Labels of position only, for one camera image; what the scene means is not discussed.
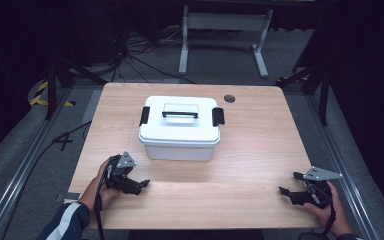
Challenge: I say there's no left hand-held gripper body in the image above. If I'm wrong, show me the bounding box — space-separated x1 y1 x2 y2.
105 151 138 195

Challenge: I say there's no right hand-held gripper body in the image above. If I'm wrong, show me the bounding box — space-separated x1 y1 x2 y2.
291 166 344 210

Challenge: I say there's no white storage box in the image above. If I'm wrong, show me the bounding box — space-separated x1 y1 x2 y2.
144 139 216 162

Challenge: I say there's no white box lid black handle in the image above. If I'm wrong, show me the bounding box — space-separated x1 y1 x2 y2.
138 95 226 147

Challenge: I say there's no person's left hand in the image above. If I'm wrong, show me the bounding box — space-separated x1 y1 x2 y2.
79 158 122 212

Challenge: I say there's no person's right hand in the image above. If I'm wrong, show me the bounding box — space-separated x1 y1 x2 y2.
302 180 355 238

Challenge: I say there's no black tape cross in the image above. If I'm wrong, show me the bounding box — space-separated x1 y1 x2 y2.
53 131 75 152

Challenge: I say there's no black tripod stand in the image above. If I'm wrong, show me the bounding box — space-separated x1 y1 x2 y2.
275 62 332 127
43 54 109 121

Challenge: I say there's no yellow black hazard tape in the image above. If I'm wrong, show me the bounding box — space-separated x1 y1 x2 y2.
29 80 77 108

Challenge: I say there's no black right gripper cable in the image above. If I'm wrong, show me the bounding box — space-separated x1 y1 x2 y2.
297 186 338 240

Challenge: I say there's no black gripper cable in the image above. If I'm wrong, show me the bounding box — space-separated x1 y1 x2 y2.
93 165 112 240
297 186 338 240

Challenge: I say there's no aluminium floor rail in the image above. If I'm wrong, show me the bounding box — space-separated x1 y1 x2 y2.
0 87 73 240
305 95 382 240

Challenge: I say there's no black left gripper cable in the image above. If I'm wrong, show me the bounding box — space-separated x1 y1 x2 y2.
93 165 112 240

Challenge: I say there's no long black floor cable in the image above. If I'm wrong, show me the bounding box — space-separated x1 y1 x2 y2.
0 120 93 240

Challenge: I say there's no bundle of black floor cables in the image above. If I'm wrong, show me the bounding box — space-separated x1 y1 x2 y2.
106 23 198 85

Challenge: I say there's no white metal table frame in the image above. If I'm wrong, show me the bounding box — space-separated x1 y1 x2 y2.
178 4 275 80

